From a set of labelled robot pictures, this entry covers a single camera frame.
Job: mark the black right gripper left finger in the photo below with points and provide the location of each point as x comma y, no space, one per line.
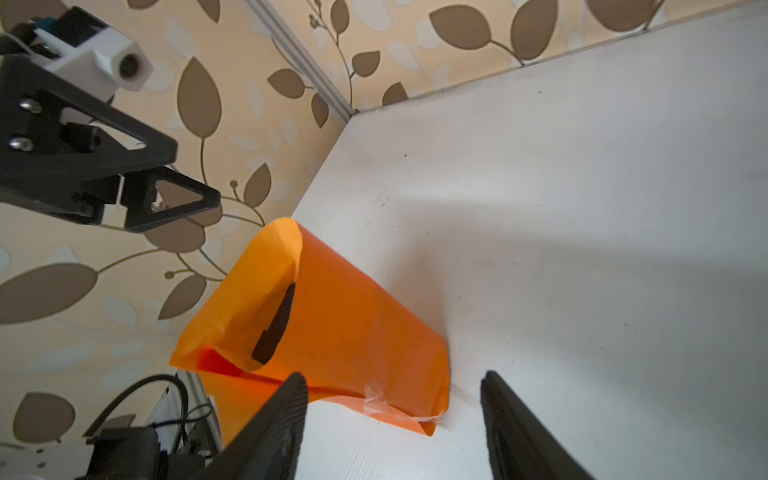
268,447

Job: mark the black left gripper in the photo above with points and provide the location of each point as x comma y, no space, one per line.
62,151

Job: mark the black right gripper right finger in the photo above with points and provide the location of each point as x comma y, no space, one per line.
519,445

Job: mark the dark navy gift box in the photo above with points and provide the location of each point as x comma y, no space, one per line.
271,337

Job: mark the clear adhesive tape piece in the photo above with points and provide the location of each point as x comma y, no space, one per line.
376,404

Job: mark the orange wrapping paper sheet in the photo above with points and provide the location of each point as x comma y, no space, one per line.
344,332

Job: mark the aluminium frame post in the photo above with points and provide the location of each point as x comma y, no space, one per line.
296,53

